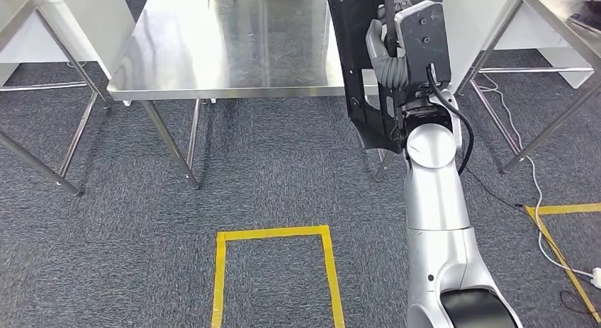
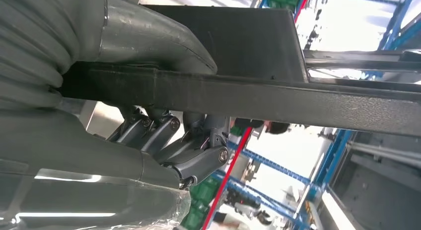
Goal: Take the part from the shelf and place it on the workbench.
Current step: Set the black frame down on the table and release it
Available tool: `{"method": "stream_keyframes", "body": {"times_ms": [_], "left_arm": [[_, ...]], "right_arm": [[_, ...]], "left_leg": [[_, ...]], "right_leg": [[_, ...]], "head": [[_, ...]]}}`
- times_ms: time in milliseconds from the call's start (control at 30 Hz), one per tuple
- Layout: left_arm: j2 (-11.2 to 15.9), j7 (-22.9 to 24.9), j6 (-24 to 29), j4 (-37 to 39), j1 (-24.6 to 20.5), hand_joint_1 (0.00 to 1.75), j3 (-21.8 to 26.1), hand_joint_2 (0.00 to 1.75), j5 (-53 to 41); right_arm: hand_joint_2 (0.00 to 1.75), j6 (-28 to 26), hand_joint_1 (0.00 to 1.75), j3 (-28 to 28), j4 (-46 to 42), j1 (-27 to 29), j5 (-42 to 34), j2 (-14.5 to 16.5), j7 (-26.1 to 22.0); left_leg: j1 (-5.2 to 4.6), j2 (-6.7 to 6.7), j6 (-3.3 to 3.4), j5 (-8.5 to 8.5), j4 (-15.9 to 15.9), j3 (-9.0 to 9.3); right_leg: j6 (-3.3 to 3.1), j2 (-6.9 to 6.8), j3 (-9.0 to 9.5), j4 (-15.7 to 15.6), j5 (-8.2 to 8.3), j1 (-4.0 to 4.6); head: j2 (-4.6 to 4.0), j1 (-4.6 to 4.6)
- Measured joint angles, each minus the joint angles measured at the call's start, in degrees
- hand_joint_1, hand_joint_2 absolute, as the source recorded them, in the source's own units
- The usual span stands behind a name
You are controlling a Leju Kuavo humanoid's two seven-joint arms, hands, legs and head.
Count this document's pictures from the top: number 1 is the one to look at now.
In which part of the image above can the white partition panel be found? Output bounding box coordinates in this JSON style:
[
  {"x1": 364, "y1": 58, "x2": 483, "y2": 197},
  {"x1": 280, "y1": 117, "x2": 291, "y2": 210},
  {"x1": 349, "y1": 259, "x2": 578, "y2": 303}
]
[
  {"x1": 441, "y1": 0, "x2": 596, "y2": 90},
  {"x1": 0, "y1": 0, "x2": 138, "y2": 80}
]

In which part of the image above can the dark phone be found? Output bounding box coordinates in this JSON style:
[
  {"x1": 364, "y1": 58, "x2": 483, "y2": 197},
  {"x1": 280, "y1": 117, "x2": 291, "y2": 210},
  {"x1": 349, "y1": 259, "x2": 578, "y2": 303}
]
[{"x1": 567, "y1": 12, "x2": 601, "y2": 36}]

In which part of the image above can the long black floor cable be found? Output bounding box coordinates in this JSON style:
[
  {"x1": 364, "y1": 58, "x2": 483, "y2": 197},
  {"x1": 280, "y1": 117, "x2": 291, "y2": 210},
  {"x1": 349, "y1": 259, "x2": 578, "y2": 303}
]
[{"x1": 462, "y1": 165, "x2": 528, "y2": 210}]

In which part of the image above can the black plastic panel part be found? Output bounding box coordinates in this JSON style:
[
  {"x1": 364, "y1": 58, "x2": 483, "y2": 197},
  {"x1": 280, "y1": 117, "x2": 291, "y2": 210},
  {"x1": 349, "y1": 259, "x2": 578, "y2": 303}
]
[{"x1": 325, "y1": 0, "x2": 414, "y2": 154}]

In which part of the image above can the white floor cable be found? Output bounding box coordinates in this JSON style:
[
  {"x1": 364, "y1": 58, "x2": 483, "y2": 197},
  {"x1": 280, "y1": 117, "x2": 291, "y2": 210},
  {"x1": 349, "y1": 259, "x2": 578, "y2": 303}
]
[{"x1": 476, "y1": 72, "x2": 600, "y2": 279}]

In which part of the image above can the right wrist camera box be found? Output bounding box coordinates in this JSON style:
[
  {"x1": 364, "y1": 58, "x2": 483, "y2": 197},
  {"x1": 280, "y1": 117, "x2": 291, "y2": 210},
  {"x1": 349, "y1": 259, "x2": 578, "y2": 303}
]
[{"x1": 393, "y1": 0, "x2": 453, "y2": 97}]

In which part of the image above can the yellow floor tape square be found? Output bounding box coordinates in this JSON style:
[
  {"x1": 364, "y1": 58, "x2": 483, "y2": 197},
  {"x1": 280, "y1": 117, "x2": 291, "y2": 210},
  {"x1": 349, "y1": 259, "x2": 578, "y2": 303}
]
[
  {"x1": 524, "y1": 203, "x2": 601, "y2": 326},
  {"x1": 210, "y1": 225, "x2": 347, "y2": 328}
]

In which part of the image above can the steel workbench table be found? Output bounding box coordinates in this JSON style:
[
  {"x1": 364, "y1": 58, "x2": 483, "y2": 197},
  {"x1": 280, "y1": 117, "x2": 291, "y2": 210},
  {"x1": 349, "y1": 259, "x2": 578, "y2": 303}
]
[
  {"x1": 106, "y1": 0, "x2": 401, "y2": 191},
  {"x1": 0, "y1": 0, "x2": 112, "y2": 198},
  {"x1": 453, "y1": 0, "x2": 601, "y2": 176}
]

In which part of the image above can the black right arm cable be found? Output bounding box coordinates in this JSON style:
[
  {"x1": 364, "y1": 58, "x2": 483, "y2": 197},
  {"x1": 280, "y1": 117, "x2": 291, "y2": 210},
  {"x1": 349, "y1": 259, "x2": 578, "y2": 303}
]
[{"x1": 425, "y1": 65, "x2": 475, "y2": 176}]

